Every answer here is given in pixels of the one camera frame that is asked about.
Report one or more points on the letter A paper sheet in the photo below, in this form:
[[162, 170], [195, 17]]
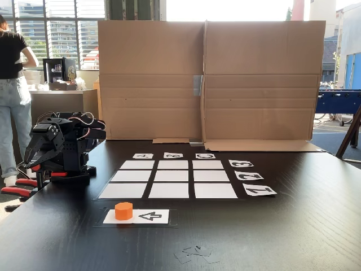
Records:
[[143, 156]]

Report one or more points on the number 1 paper sheet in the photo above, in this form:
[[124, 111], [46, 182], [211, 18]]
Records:
[[259, 190]]

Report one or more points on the blue foosball table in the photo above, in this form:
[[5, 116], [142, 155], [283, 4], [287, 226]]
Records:
[[338, 101]]

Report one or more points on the number 3 paper sheet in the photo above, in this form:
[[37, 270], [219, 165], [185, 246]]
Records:
[[241, 163]]

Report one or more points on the brown cardboard screen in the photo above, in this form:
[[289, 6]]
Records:
[[253, 56]]

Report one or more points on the round orange token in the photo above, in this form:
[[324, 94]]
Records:
[[123, 211]]

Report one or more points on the number 2 paper sheet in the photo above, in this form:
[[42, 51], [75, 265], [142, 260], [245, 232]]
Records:
[[248, 175]]

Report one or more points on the white nine-square grid sheet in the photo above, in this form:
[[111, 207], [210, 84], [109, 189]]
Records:
[[170, 190]]

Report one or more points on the white arrow paper sheet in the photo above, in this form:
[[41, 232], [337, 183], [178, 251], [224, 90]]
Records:
[[152, 216]]

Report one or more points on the person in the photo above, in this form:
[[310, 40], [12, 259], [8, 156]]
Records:
[[12, 98]]

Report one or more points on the red black bar clamp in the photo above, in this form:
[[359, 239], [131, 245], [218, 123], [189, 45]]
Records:
[[17, 192], [59, 174]]

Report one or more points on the grey duct tape strip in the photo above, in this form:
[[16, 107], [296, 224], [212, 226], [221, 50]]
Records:
[[196, 143], [198, 84]]

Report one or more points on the dark wooden stand leg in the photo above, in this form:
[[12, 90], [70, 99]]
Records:
[[349, 132]]

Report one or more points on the tape scraps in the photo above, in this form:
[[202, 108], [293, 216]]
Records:
[[194, 254]]

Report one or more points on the beige counter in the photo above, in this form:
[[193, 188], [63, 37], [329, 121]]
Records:
[[62, 104]]

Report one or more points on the letter C paper sheet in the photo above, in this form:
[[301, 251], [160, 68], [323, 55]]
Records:
[[205, 156]]

